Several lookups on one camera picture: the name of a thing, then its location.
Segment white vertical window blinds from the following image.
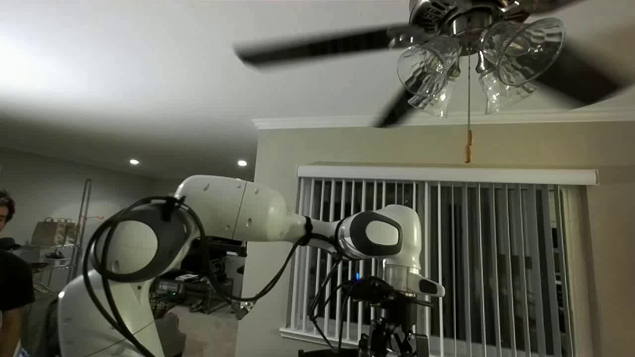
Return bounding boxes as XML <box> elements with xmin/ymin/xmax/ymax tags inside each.
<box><xmin>297</xmin><ymin>169</ymin><xmax>593</xmax><ymax>357</ymax></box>

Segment person in black shirt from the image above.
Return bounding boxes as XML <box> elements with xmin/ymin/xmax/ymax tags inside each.
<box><xmin>0</xmin><ymin>189</ymin><xmax>35</xmax><ymax>357</ymax></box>

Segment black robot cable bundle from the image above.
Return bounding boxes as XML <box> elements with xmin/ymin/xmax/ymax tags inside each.
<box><xmin>81</xmin><ymin>195</ymin><xmax>358</xmax><ymax>357</ymax></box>

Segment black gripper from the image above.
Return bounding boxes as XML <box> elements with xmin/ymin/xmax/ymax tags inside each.
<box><xmin>356</xmin><ymin>304</ymin><xmax>428</xmax><ymax>357</ymax></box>

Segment ceiling fan with glass lamps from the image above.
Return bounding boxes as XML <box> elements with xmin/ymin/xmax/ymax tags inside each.
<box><xmin>233</xmin><ymin>0</ymin><xmax>630</xmax><ymax>129</ymax></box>

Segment long lamp pull cord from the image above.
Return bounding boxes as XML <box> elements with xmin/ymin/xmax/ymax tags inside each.
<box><xmin>462</xmin><ymin>54</ymin><xmax>475</xmax><ymax>167</ymax></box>

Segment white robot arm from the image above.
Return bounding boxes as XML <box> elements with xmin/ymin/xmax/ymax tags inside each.
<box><xmin>57</xmin><ymin>175</ymin><xmax>444</xmax><ymax>357</ymax></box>

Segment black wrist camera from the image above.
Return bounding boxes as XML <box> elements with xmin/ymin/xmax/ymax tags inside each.
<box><xmin>341</xmin><ymin>278</ymin><xmax>444</xmax><ymax>306</ymax></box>

